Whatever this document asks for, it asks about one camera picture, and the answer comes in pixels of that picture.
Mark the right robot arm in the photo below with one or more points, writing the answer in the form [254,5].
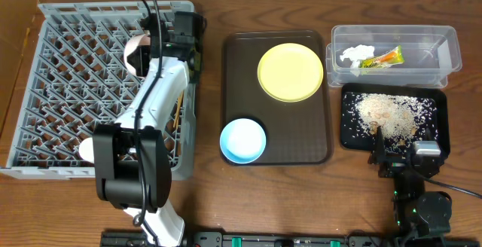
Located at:
[423,216]

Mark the clear plastic bin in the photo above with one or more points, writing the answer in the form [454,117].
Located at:
[430,54]

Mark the green orange snack wrapper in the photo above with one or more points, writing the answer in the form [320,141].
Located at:
[393,57]

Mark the white cup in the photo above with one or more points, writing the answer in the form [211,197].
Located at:
[86,151]

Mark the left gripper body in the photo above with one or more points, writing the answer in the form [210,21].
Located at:
[142,59]

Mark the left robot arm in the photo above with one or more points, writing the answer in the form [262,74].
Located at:
[131,162]

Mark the black waste tray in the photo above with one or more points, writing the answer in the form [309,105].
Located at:
[434,117]

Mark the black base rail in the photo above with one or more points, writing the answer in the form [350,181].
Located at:
[216,239]

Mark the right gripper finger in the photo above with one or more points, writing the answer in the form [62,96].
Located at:
[378,155]
[427,134]

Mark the yellow round plate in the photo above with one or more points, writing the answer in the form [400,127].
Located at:
[290,72]

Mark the light blue bowl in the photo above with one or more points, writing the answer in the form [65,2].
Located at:
[243,141]

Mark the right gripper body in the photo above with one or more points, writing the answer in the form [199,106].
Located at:
[394,164]

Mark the pink white bowl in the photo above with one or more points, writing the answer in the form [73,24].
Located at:
[130,48]

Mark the white tissue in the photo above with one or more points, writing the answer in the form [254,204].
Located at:
[356,55]

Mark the spilled rice food waste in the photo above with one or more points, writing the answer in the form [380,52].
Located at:
[393,114]

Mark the dark brown serving tray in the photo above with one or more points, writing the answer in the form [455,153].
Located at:
[298,133]

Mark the grey plastic dish rack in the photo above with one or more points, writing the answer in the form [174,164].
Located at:
[77,81]

